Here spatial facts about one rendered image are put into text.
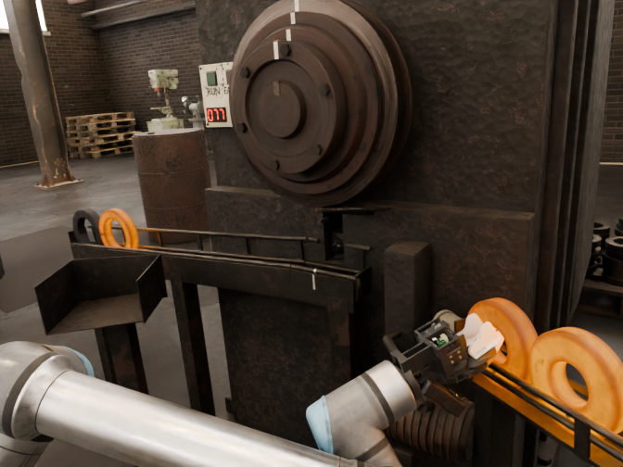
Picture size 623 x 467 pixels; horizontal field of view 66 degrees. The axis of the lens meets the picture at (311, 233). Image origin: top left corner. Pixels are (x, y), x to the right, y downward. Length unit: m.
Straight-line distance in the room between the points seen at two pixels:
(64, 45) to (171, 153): 8.63
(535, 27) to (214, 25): 0.87
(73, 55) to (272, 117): 11.43
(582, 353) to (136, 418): 0.60
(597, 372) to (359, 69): 0.68
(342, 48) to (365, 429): 0.72
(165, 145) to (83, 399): 3.30
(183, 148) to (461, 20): 3.05
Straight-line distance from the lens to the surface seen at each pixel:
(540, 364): 0.85
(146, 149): 3.98
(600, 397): 0.79
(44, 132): 8.01
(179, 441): 0.67
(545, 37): 1.10
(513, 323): 0.87
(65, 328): 1.45
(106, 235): 1.94
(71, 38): 12.48
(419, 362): 0.82
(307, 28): 1.09
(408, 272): 1.08
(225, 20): 1.50
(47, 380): 0.74
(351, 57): 1.04
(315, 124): 1.04
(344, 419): 0.78
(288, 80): 1.07
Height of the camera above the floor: 1.16
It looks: 17 degrees down
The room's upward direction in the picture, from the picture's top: 4 degrees counter-clockwise
